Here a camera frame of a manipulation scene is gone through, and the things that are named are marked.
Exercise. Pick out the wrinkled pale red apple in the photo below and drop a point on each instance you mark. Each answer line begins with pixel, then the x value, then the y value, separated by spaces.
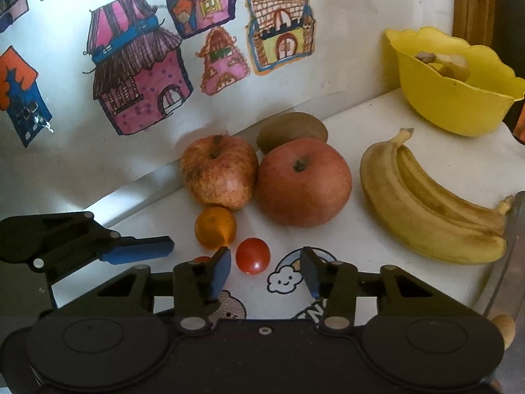
pixel 217 172

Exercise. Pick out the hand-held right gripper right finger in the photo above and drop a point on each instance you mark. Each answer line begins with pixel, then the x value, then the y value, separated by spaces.
pixel 309 273

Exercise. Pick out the yellow banana bunch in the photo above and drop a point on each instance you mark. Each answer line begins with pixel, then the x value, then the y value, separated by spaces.
pixel 418 213

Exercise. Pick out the red cherry tomato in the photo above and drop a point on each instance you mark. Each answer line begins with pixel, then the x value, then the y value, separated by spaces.
pixel 253 255
pixel 201 259

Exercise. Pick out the large brown kiwi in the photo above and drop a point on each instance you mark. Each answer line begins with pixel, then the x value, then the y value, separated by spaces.
pixel 291 129

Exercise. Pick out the metal tray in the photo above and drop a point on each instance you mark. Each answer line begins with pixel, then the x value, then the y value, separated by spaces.
pixel 510 254

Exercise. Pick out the smooth red apple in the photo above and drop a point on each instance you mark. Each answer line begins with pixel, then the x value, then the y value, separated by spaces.
pixel 305 188

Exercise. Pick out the white printed table mat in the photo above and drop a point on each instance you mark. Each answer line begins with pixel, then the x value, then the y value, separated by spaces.
pixel 369 279

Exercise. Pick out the yellow plastic bowl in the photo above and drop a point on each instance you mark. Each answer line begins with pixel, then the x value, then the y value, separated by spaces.
pixel 451 106

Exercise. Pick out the wooden frame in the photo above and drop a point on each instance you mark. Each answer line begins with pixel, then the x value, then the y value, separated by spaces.
pixel 478 4

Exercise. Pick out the pale fruit piece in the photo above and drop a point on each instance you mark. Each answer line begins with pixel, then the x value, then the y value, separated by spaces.
pixel 451 65

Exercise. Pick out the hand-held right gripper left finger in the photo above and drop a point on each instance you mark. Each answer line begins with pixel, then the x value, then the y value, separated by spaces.
pixel 219 271

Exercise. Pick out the wooden peg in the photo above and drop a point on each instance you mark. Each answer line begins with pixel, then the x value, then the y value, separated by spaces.
pixel 504 328

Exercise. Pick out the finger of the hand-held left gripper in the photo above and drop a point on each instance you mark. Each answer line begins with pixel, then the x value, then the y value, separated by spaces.
pixel 139 249

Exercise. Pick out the house drawings wall poster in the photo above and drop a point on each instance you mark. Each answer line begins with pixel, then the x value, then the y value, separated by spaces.
pixel 82 20

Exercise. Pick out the small orange kumquat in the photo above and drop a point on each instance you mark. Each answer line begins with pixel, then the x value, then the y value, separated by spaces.
pixel 214 227

